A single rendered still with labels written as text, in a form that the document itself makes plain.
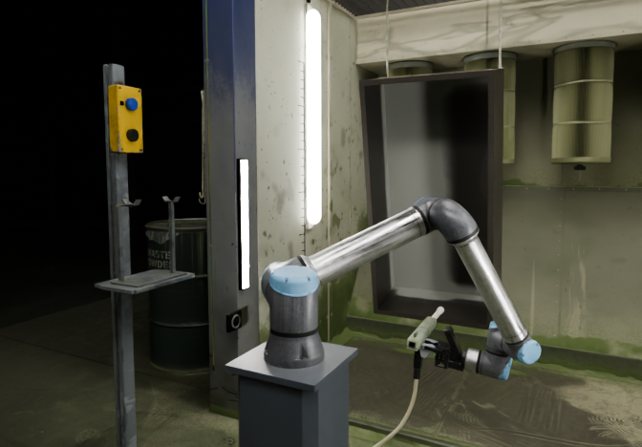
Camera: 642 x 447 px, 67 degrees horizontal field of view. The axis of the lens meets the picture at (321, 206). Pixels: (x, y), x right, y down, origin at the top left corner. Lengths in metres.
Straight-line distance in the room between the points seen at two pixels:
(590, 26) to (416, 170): 1.37
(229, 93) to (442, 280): 1.53
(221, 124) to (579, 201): 2.43
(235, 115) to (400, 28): 1.63
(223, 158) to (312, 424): 1.34
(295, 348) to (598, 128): 2.42
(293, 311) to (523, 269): 2.24
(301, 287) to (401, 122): 1.42
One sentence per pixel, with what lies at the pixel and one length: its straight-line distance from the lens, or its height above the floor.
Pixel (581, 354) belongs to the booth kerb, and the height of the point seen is 0.14.
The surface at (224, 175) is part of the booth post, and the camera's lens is 2.36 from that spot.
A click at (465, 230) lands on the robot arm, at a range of 1.68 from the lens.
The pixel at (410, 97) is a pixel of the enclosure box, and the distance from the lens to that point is 2.63.
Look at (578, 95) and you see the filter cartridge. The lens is 3.37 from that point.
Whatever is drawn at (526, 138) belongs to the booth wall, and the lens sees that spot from 3.74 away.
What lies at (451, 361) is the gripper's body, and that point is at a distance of 2.13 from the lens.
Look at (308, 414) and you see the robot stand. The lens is 1.48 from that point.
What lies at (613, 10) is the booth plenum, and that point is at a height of 2.12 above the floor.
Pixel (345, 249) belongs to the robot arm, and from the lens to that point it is 1.68.
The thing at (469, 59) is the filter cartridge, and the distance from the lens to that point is 3.50.
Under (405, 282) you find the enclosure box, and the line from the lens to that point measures 2.91.
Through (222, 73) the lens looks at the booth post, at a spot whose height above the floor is 1.68.
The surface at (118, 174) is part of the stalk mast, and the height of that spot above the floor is 1.21.
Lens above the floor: 1.23
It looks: 4 degrees down
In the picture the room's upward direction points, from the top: straight up
